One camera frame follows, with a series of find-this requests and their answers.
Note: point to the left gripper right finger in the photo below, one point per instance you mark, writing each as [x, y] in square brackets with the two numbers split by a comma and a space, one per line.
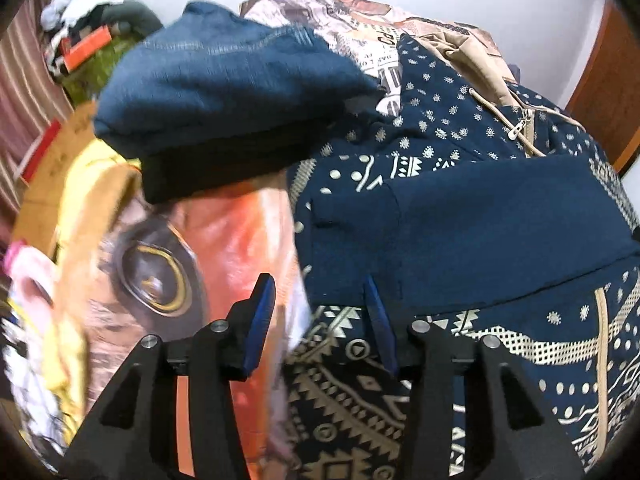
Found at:
[411, 349]

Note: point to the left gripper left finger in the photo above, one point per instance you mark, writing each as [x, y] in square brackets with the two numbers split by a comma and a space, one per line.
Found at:
[225, 351]

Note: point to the navy patterned hoodie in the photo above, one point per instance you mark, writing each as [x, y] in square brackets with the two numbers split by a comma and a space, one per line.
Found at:
[482, 219]

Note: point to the clutter pile of clothes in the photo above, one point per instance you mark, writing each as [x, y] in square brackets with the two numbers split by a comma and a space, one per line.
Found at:
[130, 21]

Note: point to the printed bed cover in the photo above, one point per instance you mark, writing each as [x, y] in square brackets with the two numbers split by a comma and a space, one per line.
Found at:
[178, 266]

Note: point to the black folded garment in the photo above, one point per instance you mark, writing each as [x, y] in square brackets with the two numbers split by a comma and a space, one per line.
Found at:
[183, 171]

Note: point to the yellow cloth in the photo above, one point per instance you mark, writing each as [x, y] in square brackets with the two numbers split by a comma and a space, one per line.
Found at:
[83, 333]

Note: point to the folded blue denim jeans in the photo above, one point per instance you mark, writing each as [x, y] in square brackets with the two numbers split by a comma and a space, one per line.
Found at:
[215, 80]

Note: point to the wooden door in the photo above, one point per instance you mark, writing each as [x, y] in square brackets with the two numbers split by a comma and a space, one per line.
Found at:
[606, 99]

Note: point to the striped curtain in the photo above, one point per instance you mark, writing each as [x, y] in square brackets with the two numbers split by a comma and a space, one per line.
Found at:
[30, 100]

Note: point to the orange box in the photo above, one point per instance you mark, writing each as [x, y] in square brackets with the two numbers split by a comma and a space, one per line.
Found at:
[75, 54]

